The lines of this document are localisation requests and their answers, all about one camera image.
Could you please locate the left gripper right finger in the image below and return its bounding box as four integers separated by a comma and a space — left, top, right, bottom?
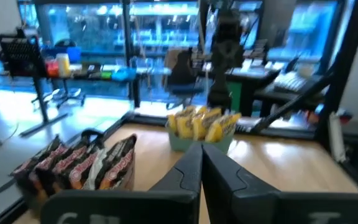
202, 142, 358, 224

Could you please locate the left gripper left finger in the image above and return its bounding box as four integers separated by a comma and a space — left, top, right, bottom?
40, 142, 203, 224

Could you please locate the teal plastic bin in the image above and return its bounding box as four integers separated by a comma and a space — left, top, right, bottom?
165, 123, 235, 156

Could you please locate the green bin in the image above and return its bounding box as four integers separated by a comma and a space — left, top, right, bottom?
227, 81, 244, 113

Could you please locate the white plastic bar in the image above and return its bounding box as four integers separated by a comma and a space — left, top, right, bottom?
328, 111, 347, 163

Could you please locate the black office desk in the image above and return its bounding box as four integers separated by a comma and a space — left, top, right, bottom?
228, 67, 281, 118

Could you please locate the black office chair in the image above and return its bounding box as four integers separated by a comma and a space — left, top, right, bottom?
163, 48, 206, 110

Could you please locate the dark brown plastic bin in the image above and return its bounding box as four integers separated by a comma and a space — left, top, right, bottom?
9, 128, 138, 215

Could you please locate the blue bag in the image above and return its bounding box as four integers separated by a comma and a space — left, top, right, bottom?
111, 67, 137, 82

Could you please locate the long black desk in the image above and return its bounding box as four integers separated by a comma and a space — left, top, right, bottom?
47, 63, 172, 108

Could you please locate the white yellow canister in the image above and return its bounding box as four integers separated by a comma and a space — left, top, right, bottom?
56, 52, 71, 78

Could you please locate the blue storage box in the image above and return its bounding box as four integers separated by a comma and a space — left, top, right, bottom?
42, 45, 83, 63

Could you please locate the red container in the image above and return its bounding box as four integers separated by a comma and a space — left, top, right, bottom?
45, 59, 60, 78

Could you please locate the black perforated panel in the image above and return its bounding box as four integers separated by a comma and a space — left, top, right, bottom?
0, 29, 48, 78

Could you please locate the black desk leg frame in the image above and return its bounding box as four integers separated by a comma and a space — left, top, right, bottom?
19, 76, 70, 138

